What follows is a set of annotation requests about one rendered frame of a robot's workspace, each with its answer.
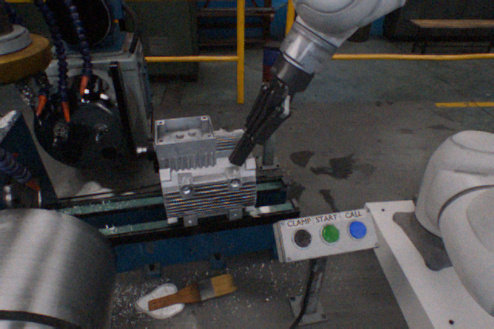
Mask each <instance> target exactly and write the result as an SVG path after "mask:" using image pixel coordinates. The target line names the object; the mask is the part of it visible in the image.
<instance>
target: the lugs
mask: <svg viewBox="0 0 494 329"><path fill-rule="evenodd" d="M244 166H245V171H250V170H255V169H256V163H255V158H247V159H246V160H245V162H244ZM159 172H160V179H161V182H165V181H171V170H170V168H162V169H159ZM252 211H255V206H249V207H244V212H252ZM174 222H178V218H173V219H168V220H167V223H174Z"/></svg>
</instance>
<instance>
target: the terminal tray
mask: <svg viewBox="0 0 494 329"><path fill-rule="evenodd" d="M198 130H199V131H200V132H201V133H200V132H198ZM185 131H186V133H185ZM206 132H207V133H206ZM170 134H171V137H168V136H170ZM202 135H203V137H202ZM199 136H200V137H199ZM171 140H173V141H172V142H171ZM155 145H156V150H157V159H158V162H159V166H160V169H162V168H170V170H171V172H172V170H175V171H176V172H178V171H179V169H181V170H182V171H184V169H185V168H187V169H188V170H190V169H191V168H194V169H196V168H197V167H199V168H202V166H205V167H206V168H207V167H208V166H209V165H211V167H212V168H213V167H214V166H215V165H216V164H217V156H216V154H217V149H216V137H215V132H214V129H213V126H212V124H211V121H210V118H209V116H203V117H187V118H179V119H170V120H156V121H155Z"/></svg>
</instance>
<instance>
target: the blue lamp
mask: <svg viewBox="0 0 494 329"><path fill-rule="evenodd" d="M279 54H283V53H282V52H281V51H280V49H276V50H274V49H266V48H265V47H264V46H263V60H262V62H263V63H264V64H266V65H267V66H273V65H274V63H275V61H276V60H277V58H278V57H279Z"/></svg>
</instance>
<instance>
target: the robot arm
mask: <svg viewBox="0 0 494 329"><path fill-rule="evenodd" d="M405 1H406V0H292V3H293V5H294V8H295V10H296V12H297V14H298V16H297V18H296V21H295V22H294V23H293V24H292V28H290V30H289V31H288V33H287V35H286V37H285V39H284V40H283V42H282V44H281V45H280V47H279V48H280V51H281V52H282V53H283V54H279V57H278V58H277V60H276V61H275V63H274V65H273V66H272V69H271V72H272V75H273V76H274V78H273V79H272V80H271V82H269V83H267V82H265V81H264V82H263V83H262V86H261V89H260V91H259V95H258V97H257V99H256V101H255V103H254V105H253V107H252V109H251V110H250V111H249V115H248V116H247V118H246V120H245V123H244V125H245V126H246V128H245V132H244V134H243V135H242V137H241V139H240V141H239V142H238V143H237V145H236V147H235V149H234V150H233V152H232V154H230V156H229V157H228V161H229V163H231V164H234V165H238V166H240V167H242V165H243V164H244V162H245V160H246V159H247V157H248V156H249V154H250V153H252V150H253V148H254V147H255V146H256V144H260V145H264V143H265V142H266V141H267V140H268V139H269V138H270V137H271V136H272V135H273V134H274V132H275V131H276V130H277V128H278V127H279V126H280V125H281V124H282V123H283V121H285V120H287V119H288V118H289V117H291V116H292V115H293V112H292V111H291V110H288V109H289V104H291V103H292V101H293V98H294V96H295V94H296V92H298V91H299V92H303V91H304V90H305V89H306V88H307V86H308V85H309V83H311V81H312V80H313V78H314V77H315V76H314V75H313V74H314V73H315V74H318V75H319V74H321V73H322V72H323V69H324V68H325V67H326V65H327V64H328V62H329V61H330V59H332V58H333V56H334V55H335V54H336V53H337V50H338V49H339V48H340V45H341V44H342V43H343V42H344V41H345V40H346V39H347V38H348V37H350V36H351V35H352V34H353V33H354V32H356V31H357V30H358V29H359V28H362V27H364V26H366V25H367V24H369V23H371V22H373V21H375V20H376V19H379V18H381V17H383V15H386V14H388V13H389V12H392V11H393V10H395V9H396V8H399V7H401V6H403V5H404V3H405ZM412 202H413V204H414V205H415V207H416V209H415V210H414V211H413V212H396V213H394V214H393V218H392V219H393V221H394V222H396V223H397V224H398V225H399V226H400V227H401V228H402V229H403V231H404V233H405V235H406V236H407V237H408V238H409V240H410V241H411V243H412V244H413V245H414V247H415V248H417V250H418V251H419V253H420V254H421V256H422V257H423V259H424V261H425V265H426V266H427V268H429V269H430V270H434V271H439V270H442V269H444V268H447V267H452V266H453V267H454V269H455V272H456V273H457V275H458V278H459V280H460V281H461V283H462V285H463V287H464V288H465V289H466V291H467V292H468V293H469V295H470V296H471V297H472V299H473V300H475V301H476V302H477V303H478V304H479V306H480V307H481V308H482V309H483V310H484V311H485V312H486V313H487V314H488V315H490V316H491V317H494V134H490V133H486V132H481V131H462V132H459V133H457V134H455V135H453V136H451V137H449V138H448V139H446V140H445V141H444V142H443V143H442V144H440V145H439V146H438V147H437V149H436V151H435V152H434V154H433V155H432V156H431V158H430V160H429V162H428V165H427V167H426V169H425V174H424V176H423V179H422V182H421V186H420V189H419V194H418V195H415V196H413V197H412Z"/></svg>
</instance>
